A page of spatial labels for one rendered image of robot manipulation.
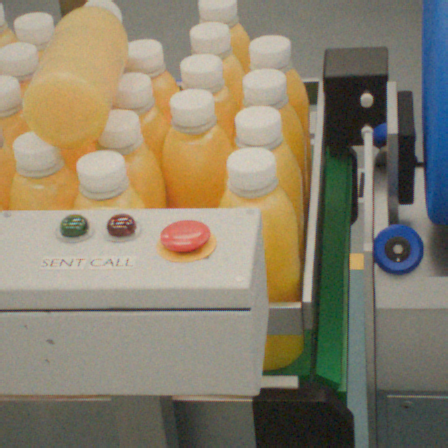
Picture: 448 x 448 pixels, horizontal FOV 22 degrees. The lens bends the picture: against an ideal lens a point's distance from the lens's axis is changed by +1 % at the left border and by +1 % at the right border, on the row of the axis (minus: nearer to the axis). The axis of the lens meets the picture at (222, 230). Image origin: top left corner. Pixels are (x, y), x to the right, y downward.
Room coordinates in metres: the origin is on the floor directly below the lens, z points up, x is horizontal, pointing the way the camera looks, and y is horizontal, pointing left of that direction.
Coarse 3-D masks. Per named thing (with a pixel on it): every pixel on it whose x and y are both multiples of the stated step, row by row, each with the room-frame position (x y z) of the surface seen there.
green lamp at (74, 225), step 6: (66, 216) 0.73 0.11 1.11; (72, 216) 0.72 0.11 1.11; (78, 216) 0.72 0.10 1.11; (84, 216) 0.73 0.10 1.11; (60, 222) 0.72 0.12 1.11; (66, 222) 0.72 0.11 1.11; (72, 222) 0.72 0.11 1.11; (78, 222) 0.72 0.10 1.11; (84, 222) 0.72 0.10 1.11; (60, 228) 0.72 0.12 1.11; (66, 228) 0.71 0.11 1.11; (72, 228) 0.71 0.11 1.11; (78, 228) 0.71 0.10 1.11; (84, 228) 0.71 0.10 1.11; (66, 234) 0.71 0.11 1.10; (72, 234) 0.71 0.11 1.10; (78, 234) 0.71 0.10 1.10
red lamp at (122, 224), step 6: (114, 216) 0.72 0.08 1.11; (120, 216) 0.72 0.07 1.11; (126, 216) 0.72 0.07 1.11; (132, 216) 0.72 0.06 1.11; (108, 222) 0.71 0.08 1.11; (114, 222) 0.71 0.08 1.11; (120, 222) 0.71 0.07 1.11; (126, 222) 0.71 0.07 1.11; (132, 222) 0.71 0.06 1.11; (108, 228) 0.71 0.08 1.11; (114, 228) 0.71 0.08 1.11; (120, 228) 0.71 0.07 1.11; (126, 228) 0.71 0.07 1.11; (132, 228) 0.71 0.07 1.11; (114, 234) 0.71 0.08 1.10; (120, 234) 0.70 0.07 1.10; (126, 234) 0.71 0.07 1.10
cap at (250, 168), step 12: (240, 156) 0.81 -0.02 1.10; (252, 156) 0.81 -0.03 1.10; (264, 156) 0.81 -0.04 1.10; (228, 168) 0.80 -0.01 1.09; (240, 168) 0.79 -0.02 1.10; (252, 168) 0.79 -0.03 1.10; (264, 168) 0.79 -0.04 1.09; (240, 180) 0.79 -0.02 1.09; (252, 180) 0.79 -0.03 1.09; (264, 180) 0.79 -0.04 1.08
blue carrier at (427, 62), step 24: (432, 0) 0.89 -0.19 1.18; (432, 24) 0.88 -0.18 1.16; (432, 48) 0.87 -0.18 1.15; (432, 72) 0.86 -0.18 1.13; (432, 96) 0.85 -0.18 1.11; (432, 120) 0.84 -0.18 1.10; (432, 144) 0.83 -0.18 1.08; (432, 168) 0.82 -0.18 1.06; (432, 192) 0.83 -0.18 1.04; (432, 216) 0.85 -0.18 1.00
